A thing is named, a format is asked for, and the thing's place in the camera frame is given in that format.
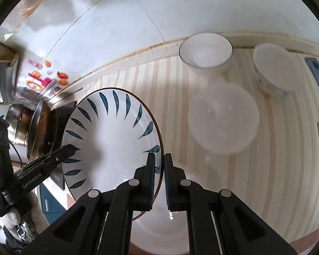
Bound white bowl red flowers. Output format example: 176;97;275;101
188;81;260;155

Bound white bowl grey rim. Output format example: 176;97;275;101
179;32;233;76

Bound white plate blue leaf pattern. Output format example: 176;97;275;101
61;88;164;200

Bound white plate pink flowers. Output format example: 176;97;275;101
130;184;189;254

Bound white bowl blue floral outside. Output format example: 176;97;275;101
253;43;303;97

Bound dark steel wok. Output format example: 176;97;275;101
27;99;58;162

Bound colourful cartoon wall sticker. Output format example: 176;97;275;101
15;57;70;102

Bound stainless steel lidded pot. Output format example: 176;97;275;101
5;104;33;146

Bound white gloved left hand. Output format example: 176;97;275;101
1;192;49;252

